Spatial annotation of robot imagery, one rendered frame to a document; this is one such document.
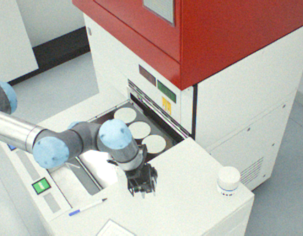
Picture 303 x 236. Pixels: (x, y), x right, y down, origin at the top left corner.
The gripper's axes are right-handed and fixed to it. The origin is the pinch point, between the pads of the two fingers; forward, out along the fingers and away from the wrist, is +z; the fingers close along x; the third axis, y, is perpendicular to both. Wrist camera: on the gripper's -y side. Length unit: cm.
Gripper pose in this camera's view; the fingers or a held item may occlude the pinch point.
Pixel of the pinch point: (150, 187)
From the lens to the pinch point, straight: 124.1
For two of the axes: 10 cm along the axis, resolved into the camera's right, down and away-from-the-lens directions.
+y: 0.7, 7.5, -6.5
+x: 9.5, -2.4, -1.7
